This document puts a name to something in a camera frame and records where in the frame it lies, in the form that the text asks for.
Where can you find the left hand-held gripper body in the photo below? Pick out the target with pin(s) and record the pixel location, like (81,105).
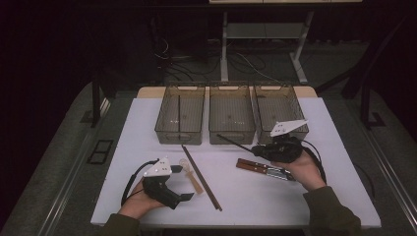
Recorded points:
(157,183)

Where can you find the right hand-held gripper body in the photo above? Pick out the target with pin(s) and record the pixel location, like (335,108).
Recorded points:
(283,149)

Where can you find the brown wooden chopstick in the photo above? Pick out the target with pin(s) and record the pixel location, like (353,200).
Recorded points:
(199,177)
(202,176)

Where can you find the black chopstick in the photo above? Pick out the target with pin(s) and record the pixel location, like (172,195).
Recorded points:
(179,114)
(234,142)

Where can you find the smoky translucent plastic bin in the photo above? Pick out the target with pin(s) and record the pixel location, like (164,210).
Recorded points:
(231,111)
(193,114)
(278,108)

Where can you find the person's left hand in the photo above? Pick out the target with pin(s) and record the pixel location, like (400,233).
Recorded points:
(137,203)

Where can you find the person's right hand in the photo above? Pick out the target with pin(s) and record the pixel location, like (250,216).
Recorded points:
(305,173)

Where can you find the black metal stand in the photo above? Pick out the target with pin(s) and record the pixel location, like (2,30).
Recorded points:
(95,98)
(365,105)

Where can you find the black rectangular floor frame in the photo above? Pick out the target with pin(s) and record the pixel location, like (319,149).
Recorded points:
(100,151)

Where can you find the metal floor rail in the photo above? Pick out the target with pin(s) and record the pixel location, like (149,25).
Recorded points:
(66,187)
(395,182)

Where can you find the white metal desk frame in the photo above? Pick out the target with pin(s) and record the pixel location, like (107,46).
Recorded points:
(224,49)

